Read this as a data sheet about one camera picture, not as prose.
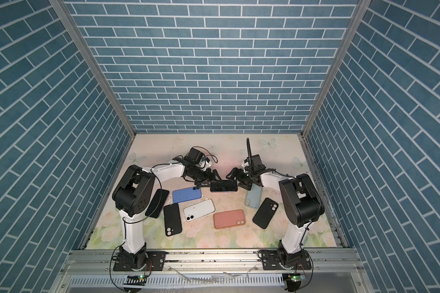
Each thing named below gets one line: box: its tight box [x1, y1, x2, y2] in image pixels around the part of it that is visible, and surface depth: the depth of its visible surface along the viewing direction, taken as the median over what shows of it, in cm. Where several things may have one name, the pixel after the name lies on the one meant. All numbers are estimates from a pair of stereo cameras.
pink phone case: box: [213, 209, 246, 230], surface depth 87 cm
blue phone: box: [172, 186, 202, 204], surface depth 96 cm
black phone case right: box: [252, 197, 279, 230], surface depth 89 cm
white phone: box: [183, 198, 216, 223], surface depth 90 cm
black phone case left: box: [163, 203, 183, 237], surface depth 86 cm
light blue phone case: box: [244, 183, 263, 209], surface depth 94 cm
